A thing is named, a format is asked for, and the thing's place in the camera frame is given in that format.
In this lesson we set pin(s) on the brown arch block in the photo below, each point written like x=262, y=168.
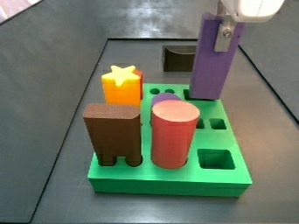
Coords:
x=115, y=132

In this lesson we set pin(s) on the red cylinder block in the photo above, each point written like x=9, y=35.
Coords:
x=173, y=124

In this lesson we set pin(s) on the green shape sorting board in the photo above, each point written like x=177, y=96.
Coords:
x=215, y=170

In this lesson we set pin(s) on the small purple cylinder block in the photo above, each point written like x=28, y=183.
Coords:
x=163, y=97

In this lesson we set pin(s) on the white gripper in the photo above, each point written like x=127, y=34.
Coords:
x=246, y=11

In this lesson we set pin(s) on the black curved holder bracket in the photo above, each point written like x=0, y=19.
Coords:
x=177, y=58

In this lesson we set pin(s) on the red hexagon block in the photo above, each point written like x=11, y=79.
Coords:
x=139, y=74

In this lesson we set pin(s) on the purple arch block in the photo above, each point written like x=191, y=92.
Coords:
x=211, y=64

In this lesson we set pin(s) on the yellow star block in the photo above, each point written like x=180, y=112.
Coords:
x=120, y=86

